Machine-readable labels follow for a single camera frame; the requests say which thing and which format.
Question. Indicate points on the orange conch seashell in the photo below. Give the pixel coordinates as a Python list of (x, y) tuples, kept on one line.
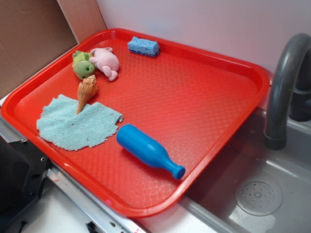
[(87, 89)]

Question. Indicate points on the brown cardboard panel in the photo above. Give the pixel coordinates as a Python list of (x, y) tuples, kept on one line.
[(33, 33)]

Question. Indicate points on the pink plush toy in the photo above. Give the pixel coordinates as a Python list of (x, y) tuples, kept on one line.
[(106, 61)]

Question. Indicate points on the blue sponge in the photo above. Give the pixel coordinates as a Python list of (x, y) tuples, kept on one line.
[(144, 47)]

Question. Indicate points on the green plush toy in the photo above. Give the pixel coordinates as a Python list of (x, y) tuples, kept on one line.
[(81, 65)]

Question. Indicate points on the grey toy faucet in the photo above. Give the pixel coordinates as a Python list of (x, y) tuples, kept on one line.
[(290, 95)]

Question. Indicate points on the light blue cloth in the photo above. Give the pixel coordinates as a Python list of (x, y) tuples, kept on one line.
[(60, 125)]

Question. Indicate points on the blue plastic bottle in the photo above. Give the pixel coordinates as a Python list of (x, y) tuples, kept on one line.
[(148, 150)]

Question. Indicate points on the grey toy sink basin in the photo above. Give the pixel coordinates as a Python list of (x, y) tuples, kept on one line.
[(248, 188)]

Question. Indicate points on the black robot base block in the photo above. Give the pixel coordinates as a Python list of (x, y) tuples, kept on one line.
[(23, 169)]

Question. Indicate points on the red plastic tray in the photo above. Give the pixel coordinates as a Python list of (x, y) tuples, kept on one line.
[(189, 100)]

